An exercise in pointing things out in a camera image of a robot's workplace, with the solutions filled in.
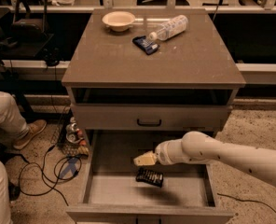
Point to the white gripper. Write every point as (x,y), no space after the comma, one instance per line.
(161,154)

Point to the black rxbar chocolate bar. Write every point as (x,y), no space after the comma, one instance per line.
(150,177)

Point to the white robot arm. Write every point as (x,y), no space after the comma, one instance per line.
(197,147)

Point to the open grey middle drawer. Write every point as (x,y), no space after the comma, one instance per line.
(112,195)

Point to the closed grey top drawer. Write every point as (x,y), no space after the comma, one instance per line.
(209,118)

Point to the grey drawer cabinet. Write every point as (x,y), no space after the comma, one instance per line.
(193,68)

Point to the blue snack packet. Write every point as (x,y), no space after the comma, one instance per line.
(146,45)

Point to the tan shoe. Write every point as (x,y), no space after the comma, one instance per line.
(34,129)

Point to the clear plastic water bottle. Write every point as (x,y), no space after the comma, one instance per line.
(170,28)

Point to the white ceramic bowl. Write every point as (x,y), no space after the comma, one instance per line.
(118,21)

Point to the black office chair base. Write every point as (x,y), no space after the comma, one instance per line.
(13,190)

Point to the person leg beige trousers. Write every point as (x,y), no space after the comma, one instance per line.
(11,120)

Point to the black chair with bag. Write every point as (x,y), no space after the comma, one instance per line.
(29,35)

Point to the black top drawer handle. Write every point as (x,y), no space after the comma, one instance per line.
(149,123)

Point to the wire basket with cans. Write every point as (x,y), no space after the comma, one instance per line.
(68,138)

